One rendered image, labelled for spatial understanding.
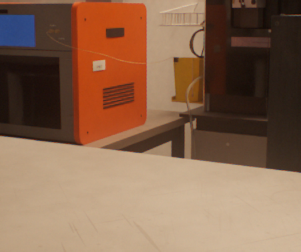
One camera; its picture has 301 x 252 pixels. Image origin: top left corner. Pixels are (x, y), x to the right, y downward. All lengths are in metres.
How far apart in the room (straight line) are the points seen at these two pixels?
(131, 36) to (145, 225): 1.49
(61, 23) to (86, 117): 0.29
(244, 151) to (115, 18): 0.65
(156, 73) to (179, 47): 0.22
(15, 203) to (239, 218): 0.25
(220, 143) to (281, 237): 1.62
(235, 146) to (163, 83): 1.50
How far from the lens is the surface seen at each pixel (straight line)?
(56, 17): 1.85
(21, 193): 0.73
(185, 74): 2.32
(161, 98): 3.64
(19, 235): 0.60
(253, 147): 2.16
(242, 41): 2.20
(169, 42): 3.59
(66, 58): 1.84
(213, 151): 2.22
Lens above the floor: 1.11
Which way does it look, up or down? 11 degrees down
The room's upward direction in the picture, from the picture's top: straight up
